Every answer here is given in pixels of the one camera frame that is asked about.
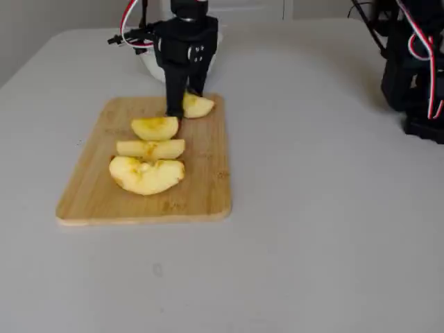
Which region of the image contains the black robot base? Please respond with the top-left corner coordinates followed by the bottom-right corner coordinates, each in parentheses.
top-left (403, 110), bottom-right (444, 145)

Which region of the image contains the bamboo cutting board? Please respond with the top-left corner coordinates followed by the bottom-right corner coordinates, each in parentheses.
top-left (55, 93), bottom-right (232, 226)

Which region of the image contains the red white servo cable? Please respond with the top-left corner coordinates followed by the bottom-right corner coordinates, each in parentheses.
top-left (119, 0), bottom-right (155, 48)
top-left (395, 0), bottom-right (444, 121)

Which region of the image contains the thin black cable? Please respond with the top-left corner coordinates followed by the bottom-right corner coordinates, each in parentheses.
top-left (138, 0), bottom-right (148, 31)
top-left (348, 0), bottom-right (386, 57)

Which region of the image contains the white bowl with butterfly print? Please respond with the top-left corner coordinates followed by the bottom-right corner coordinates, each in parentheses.
top-left (138, 30), bottom-right (223, 85)

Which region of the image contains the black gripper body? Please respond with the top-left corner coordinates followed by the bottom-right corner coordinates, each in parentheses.
top-left (154, 15), bottom-right (220, 67)

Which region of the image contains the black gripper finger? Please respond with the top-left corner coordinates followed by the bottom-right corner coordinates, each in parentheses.
top-left (187, 42), bottom-right (218, 98)
top-left (164, 64), bottom-right (189, 119)

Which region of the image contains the yellow apple slice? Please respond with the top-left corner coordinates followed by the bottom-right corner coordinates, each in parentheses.
top-left (116, 139), bottom-right (186, 160)
top-left (181, 92), bottom-right (215, 119)
top-left (130, 117), bottom-right (180, 142)

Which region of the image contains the apple slice with brown spots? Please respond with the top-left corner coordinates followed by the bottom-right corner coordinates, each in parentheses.
top-left (108, 155), bottom-right (186, 196)

